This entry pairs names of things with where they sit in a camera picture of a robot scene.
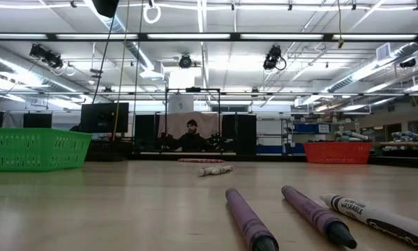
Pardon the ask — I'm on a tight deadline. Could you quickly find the red crayon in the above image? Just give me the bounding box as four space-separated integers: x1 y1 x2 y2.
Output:
191 158 226 164

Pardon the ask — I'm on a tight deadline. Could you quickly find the purple crayon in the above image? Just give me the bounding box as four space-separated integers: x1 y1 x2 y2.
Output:
225 188 280 251
281 185 358 250

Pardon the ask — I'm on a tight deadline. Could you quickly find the beige backdrop cloth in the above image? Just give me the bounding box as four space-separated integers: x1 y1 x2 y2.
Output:
158 112 223 140

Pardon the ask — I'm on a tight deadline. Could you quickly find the person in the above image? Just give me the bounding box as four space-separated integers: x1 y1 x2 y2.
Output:
166 119 213 153

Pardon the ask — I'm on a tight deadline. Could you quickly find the black panel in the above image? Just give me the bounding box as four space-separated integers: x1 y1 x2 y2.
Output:
134 114 160 154
221 114 257 156

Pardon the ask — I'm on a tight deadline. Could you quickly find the round black ceiling fixture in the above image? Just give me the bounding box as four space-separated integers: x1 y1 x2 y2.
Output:
179 54 193 69

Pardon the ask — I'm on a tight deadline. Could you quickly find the blue storage bin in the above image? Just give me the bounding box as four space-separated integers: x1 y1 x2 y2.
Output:
292 123 331 135

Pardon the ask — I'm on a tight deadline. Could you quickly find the black plastic basket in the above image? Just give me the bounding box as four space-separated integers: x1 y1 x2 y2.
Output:
85 139 133 162

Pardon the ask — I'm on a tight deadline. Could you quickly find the large black monitor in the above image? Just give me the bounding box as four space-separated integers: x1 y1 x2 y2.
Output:
80 102 130 134

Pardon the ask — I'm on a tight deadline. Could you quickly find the red plastic basket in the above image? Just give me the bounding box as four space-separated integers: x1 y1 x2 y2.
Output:
303 142 373 165

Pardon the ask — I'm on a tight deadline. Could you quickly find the small black monitor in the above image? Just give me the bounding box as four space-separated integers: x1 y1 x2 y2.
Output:
22 113 53 129

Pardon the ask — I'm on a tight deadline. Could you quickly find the green plastic basket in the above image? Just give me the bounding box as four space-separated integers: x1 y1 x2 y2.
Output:
0 127 93 172

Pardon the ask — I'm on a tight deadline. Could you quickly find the wooden workbench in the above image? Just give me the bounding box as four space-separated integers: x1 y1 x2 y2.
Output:
379 141 418 147

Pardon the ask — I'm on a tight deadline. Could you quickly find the black station frame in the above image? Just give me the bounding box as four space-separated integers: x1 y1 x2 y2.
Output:
165 86 221 154

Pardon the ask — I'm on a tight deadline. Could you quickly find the black aluminium table frame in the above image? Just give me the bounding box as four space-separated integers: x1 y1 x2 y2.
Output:
126 152 418 168

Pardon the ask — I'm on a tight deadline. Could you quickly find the black ceiling camera with cable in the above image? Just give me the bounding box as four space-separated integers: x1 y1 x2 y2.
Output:
263 44 287 70

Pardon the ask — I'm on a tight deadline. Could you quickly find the yellow hanging cable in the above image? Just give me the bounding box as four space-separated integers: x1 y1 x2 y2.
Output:
112 0 130 140

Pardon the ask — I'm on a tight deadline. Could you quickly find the white cable ring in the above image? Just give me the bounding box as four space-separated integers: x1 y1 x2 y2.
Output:
142 1 162 24

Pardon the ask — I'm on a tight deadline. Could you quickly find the black hanging cable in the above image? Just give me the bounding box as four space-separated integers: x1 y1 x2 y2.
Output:
91 16 116 104

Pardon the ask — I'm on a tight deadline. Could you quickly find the yellow cable with hook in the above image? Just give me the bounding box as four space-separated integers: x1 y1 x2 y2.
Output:
336 0 345 49

